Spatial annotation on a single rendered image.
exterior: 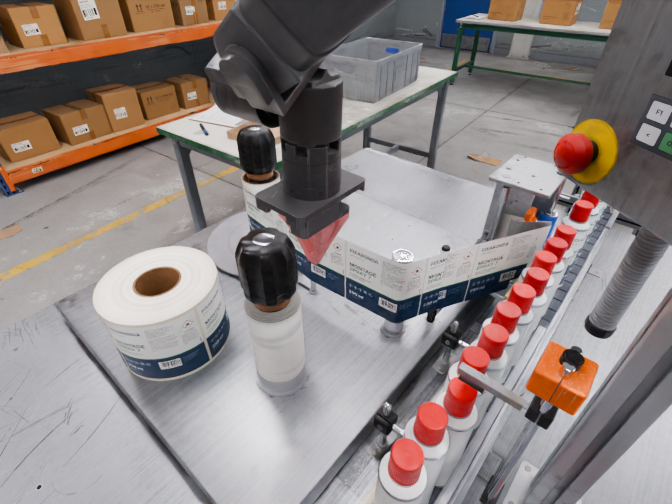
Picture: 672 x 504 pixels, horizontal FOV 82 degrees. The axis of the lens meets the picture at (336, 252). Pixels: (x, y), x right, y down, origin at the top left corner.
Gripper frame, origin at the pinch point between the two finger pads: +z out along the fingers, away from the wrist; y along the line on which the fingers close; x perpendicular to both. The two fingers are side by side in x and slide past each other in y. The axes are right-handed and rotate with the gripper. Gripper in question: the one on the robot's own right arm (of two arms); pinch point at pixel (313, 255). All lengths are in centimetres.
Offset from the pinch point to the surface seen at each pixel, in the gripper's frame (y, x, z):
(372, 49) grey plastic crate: -212, -140, 28
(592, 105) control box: -17.8, 19.0, -17.2
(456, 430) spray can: -0.8, 21.2, 15.1
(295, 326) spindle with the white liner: -0.5, -4.5, 16.3
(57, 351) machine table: 23, -50, 38
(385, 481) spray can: 9.2, 18.0, 14.7
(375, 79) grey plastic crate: -158, -100, 29
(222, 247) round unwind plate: -16, -46, 31
